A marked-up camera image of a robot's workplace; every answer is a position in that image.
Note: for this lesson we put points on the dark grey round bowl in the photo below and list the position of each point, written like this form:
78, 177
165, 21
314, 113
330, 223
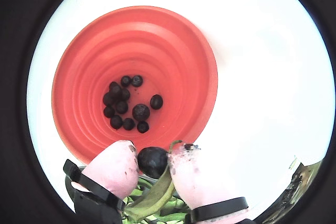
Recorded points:
69, 190

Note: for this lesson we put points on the gripper finger with pink sleeve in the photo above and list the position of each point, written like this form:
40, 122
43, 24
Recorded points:
199, 179
110, 169

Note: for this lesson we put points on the dark blueberry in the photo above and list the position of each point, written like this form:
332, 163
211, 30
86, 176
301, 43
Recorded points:
108, 111
153, 162
114, 88
156, 101
143, 127
108, 98
116, 122
125, 94
141, 112
121, 106
128, 123
126, 80
137, 80

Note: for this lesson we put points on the red collapsible silicone cup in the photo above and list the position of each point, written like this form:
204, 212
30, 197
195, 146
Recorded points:
86, 58

